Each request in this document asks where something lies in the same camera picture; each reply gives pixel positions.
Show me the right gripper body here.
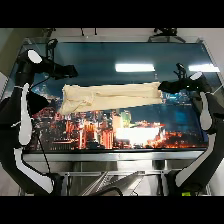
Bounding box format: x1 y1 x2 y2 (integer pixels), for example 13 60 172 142
157 80 185 95

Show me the black cable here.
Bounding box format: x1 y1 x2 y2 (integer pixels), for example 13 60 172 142
32 113 52 175

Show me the cream shirt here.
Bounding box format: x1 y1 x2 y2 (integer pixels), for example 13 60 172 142
56 81 165 116

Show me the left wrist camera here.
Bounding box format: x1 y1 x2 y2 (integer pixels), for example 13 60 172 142
45 38 59 60

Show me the silver frame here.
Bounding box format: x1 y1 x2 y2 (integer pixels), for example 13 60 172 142
18 34 224 197

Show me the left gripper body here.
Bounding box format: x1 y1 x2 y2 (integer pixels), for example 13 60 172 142
53 64 80 80

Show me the black garment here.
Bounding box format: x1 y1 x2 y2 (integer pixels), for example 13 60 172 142
27 91 50 116

